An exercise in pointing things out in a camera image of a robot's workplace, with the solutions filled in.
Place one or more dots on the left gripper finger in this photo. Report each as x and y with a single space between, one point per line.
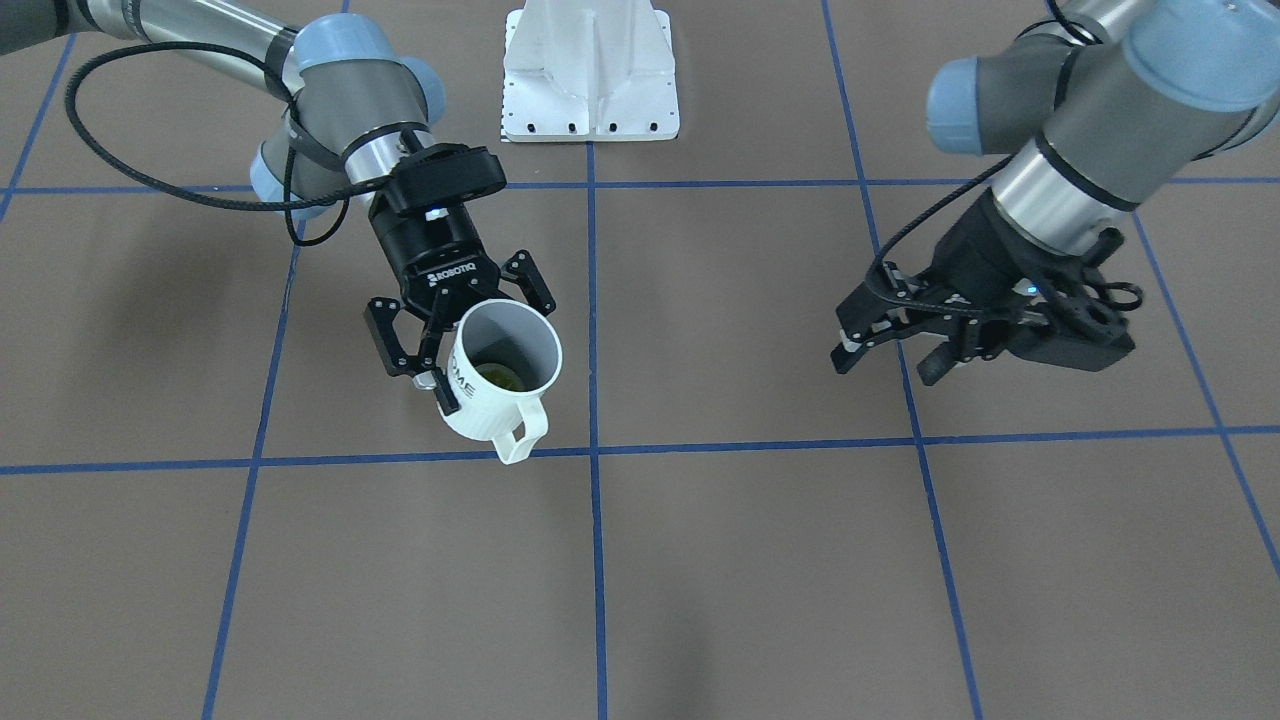
867 322
966 344

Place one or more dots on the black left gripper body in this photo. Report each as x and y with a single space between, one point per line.
968 252

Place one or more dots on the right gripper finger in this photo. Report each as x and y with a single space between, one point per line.
523 272

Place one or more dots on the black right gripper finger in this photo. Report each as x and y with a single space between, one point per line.
423 366

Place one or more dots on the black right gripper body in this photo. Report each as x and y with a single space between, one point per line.
432 247

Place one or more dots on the white ribbed mug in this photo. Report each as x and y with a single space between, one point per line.
504 359

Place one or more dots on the yellow lemon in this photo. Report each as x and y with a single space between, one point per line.
502 377

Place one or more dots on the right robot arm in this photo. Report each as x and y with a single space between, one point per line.
356 127

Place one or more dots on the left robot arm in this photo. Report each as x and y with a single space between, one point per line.
1089 111

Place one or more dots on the brown gridded table mat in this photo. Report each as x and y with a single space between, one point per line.
216 504

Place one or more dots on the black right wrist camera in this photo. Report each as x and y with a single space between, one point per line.
441 177

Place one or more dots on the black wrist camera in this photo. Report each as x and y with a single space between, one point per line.
441 177
1078 320

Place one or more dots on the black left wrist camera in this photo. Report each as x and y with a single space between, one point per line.
1078 320

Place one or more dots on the white camera stand post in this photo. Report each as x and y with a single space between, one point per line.
589 71

